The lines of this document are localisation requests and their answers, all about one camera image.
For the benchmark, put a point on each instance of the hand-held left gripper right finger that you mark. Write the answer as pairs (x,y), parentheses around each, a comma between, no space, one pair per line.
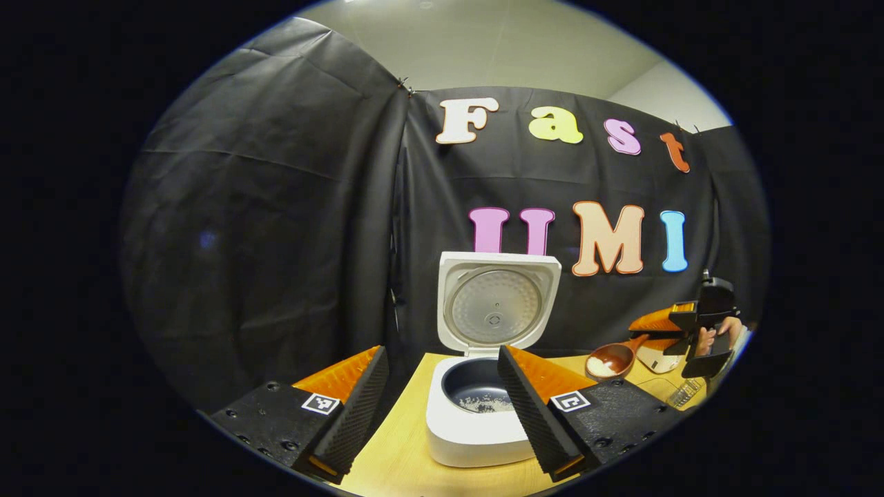
(528,407)

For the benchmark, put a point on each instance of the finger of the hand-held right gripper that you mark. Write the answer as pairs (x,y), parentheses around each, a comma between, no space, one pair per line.
(664,344)
(663,321)

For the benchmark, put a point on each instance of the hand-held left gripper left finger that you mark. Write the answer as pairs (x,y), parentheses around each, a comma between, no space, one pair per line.
(359,407)

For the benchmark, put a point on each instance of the white rice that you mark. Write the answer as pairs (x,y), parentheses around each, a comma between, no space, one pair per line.
(599,367)
(483,404)

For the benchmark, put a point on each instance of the brown wooden spoon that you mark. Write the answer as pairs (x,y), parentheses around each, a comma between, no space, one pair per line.
(615,355)

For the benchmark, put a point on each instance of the white rice cooker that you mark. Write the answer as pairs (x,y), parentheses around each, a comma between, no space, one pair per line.
(494,304)

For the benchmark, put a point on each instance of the white toaster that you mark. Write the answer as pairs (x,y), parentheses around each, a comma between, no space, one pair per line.
(656,359)

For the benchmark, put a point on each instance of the black backdrop cloth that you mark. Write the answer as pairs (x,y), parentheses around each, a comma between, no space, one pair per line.
(276,228)

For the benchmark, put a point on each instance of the small black clip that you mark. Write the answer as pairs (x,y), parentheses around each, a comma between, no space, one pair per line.
(405,87)

